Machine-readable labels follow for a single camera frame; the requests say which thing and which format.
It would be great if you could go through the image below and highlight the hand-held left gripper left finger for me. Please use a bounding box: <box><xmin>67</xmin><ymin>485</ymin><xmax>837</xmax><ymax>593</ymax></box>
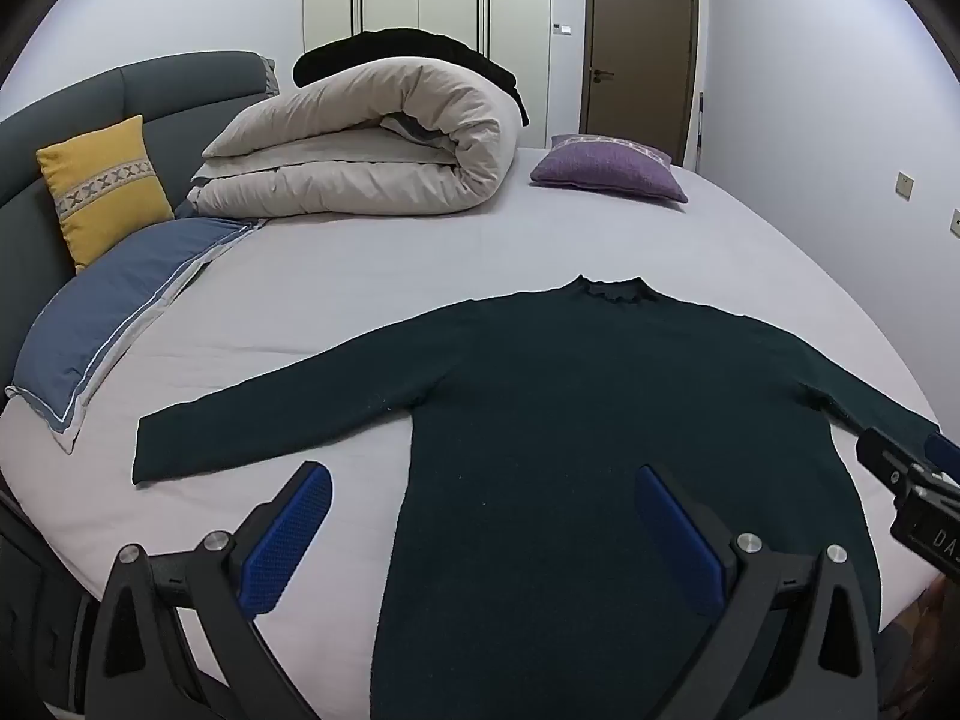
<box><xmin>79</xmin><ymin>460</ymin><xmax>335</xmax><ymax>720</ymax></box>

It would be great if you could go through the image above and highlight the purple cushion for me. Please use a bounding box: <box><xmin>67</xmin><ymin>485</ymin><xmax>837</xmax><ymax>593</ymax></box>
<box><xmin>530</xmin><ymin>134</ymin><xmax>689</xmax><ymax>203</ymax></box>

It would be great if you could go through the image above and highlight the rolled beige duvet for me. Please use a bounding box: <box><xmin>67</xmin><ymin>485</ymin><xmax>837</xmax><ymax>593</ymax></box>
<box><xmin>191</xmin><ymin>56</ymin><xmax>522</xmax><ymax>218</ymax></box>

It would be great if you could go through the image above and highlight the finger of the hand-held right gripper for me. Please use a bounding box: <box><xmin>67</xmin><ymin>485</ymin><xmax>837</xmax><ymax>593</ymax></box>
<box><xmin>857</xmin><ymin>427</ymin><xmax>929</xmax><ymax>496</ymax></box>
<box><xmin>924</xmin><ymin>431</ymin><xmax>960</xmax><ymax>479</ymax></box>

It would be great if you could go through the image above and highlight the grey-blue upholstered headboard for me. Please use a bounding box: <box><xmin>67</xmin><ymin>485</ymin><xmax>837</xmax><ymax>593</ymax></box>
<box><xmin>0</xmin><ymin>51</ymin><xmax>280</xmax><ymax>391</ymax></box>

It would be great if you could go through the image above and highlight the black cloth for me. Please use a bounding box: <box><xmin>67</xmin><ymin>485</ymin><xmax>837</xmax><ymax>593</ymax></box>
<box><xmin>292</xmin><ymin>28</ymin><xmax>530</xmax><ymax>125</ymax></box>

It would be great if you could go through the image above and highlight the blue pillow with white border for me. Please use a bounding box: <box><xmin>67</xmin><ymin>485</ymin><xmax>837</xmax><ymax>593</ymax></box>
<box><xmin>6</xmin><ymin>216</ymin><xmax>267</xmax><ymax>455</ymax></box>

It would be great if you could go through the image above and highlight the yellow cushion with patterned band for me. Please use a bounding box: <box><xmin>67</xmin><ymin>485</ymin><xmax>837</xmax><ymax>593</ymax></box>
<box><xmin>36</xmin><ymin>115</ymin><xmax>177</xmax><ymax>275</ymax></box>

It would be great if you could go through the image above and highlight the brown door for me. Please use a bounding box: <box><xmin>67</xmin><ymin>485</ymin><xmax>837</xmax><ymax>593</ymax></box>
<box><xmin>581</xmin><ymin>0</ymin><xmax>702</xmax><ymax>166</ymax></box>

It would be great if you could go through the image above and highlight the dark green knit sweater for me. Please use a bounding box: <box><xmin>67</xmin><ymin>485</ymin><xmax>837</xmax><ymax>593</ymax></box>
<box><xmin>133</xmin><ymin>275</ymin><xmax>942</xmax><ymax>720</ymax></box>

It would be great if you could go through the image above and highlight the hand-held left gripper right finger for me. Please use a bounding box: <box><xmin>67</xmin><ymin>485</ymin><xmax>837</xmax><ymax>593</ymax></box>
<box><xmin>634</xmin><ymin>463</ymin><xmax>882</xmax><ymax>720</ymax></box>

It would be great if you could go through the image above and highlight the dark bedside cabinet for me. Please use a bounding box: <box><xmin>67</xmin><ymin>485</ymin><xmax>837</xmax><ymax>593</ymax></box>
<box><xmin>0</xmin><ymin>495</ymin><xmax>98</xmax><ymax>713</ymax></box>

